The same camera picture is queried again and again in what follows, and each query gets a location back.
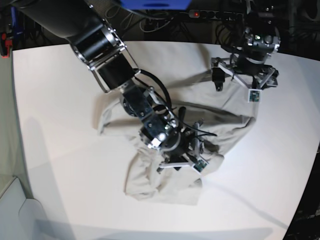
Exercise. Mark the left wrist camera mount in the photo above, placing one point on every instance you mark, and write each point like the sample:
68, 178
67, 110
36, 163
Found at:
254, 84

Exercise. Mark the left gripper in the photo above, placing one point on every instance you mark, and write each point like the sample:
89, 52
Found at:
245, 65

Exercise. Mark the red and black clamp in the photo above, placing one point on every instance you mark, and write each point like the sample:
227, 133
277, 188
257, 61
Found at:
6, 44

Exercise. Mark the beige t-shirt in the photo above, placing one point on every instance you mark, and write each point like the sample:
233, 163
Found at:
185, 70

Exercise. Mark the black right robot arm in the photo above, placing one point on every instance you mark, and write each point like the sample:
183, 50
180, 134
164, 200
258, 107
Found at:
99, 47

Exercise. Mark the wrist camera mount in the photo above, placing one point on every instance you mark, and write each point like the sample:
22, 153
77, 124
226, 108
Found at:
185, 148
254, 84

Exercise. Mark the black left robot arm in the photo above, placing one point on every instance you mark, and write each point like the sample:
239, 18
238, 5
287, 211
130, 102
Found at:
253, 39

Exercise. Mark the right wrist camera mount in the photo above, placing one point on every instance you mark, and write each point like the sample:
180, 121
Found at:
185, 148

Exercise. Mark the black power strip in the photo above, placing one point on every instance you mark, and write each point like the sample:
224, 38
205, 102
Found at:
215, 15

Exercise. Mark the blue box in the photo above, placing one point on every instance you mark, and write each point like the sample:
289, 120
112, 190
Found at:
155, 4

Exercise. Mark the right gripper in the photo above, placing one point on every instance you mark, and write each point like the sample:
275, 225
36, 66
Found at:
155, 133

